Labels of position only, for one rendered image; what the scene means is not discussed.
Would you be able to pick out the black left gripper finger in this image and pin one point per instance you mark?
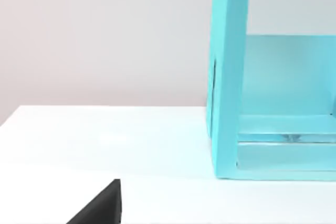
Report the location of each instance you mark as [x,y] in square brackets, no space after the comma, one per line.
[106,205]

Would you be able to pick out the light blue rack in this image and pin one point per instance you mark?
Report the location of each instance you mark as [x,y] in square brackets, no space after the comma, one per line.
[231,103]

